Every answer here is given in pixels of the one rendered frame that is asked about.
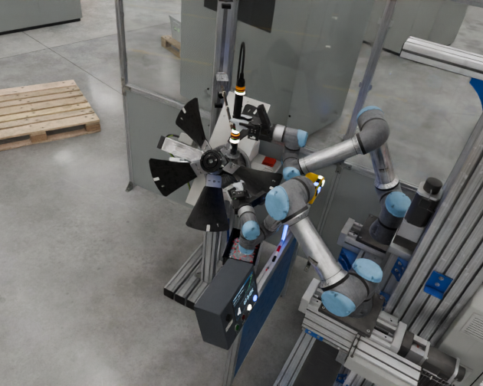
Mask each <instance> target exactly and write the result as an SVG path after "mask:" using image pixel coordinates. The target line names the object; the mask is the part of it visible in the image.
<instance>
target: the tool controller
mask: <svg viewBox="0 0 483 386"><path fill-rule="evenodd" d="M254 295H256V296H257V299H256V300H255V301H253V296H254ZM257 301H258V289H257V283H256V278H255V268H254V265H253V264H251V263H246V262H242V261H239V260H233V259H230V258H229V259H228V260H227V261H226V263H225V264H224V266H223V267H222V268H221V269H220V271H219V272H218V273H217V275H216V276H215V278H214V279H213V281H212V282H211V283H210V284H209V286H208V287H207V288H206V290H205V292H204V293H203V294H202V295H201V296H200V298H199V299H198V301H197V302H196V304H195V305H194V310H195V315H196V318H197V321H198V324H199V329H200V332H201V335H202V340H203V341H204V342H207V343H209V344H212V345H215V346H218V347H220V348H223V349H226V350H229V349H230V347H231V346H232V343H233V342H234V340H235V338H236V337H237V335H238V333H239V332H240V330H241V329H242V326H243V325H244V324H245V321H246V320H247V318H248V317H249V315H250V313H251V311H252V310H253V308H254V307H255V304H256V303H257ZM240 303H241V305H242V309H243V312H242V314H243V313H244V314H245V319H244V320H243V321H241V317H242V314H241V315H240V317H239V318H238V321H237V320H236V317H235V311H236V309H237V308H238V306H239V305H240ZM248 304H251V309H250V310H249V311H248V310H247V307H248ZM236 324H238V325H239V329H238V330H237V331H235V325H236Z"/></svg>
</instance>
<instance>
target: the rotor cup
mask: <svg viewBox="0 0 483 386"><path fill-rule="evenodd" d="M220 152H221V151H216V150H214V149H210V150H207V151H205V152H204V153H203V154H202V156H201V158H200V165H201V167H202V169H203V170H204V171H205V172H208V174H210V173H211V174H210V175H220V176H221V177H222V178H223V177H225V176H226V175H227V174H225V173H223V172H222V170H223V168H224V167H225V166H226V165H227V164H228V163H230V162H231V159H230V158H228V157H227V156H224V155H223V154H222V153H220ZM210 159H212V160H213V162H212V163H209V160H210ZM222 165H223V166H224V167H222Z"/></svg>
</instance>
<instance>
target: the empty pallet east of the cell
mask: <svg viewBox="0 0 483 386"><path fill-rule="evenodd" d="M67 98H68V99H67ZM52 100H53V101H52ZM83 124H84V128H83V129H79V130H74V131H70V132H63V133H58V134H54V135H49V136H47V135H46V132H45V131H48V130H55V129H62V128H66V127H71V126H79V125H83ZM100 131H101V129H100V120H99V118H98V116H97V114H96V113H94V110H93V109H92V108H91V106H90V104H89V103H88V102H87V100H86V98H85V97H84V96H83V94H82V92H81V91H80V89H79V87H78V86H77V84H76V83H75V82H74V80H65V81H59V82H53V83H42V84H36V85H30V86H24V87H13V88H8V89H1V90H0V139H8V138H12V137H17V136H25V135H29V136H30V139H26V140H22V141H17V142H10V143H6V144H1V145H0V151H5V150H9V149H16V148H20V147H22V146H29V145H34V144H38V143H43V142H51V141H55V140H60V139H67V138H71V137H75V136H82V135H87V134H91V133H95V132H100Z"/></svg>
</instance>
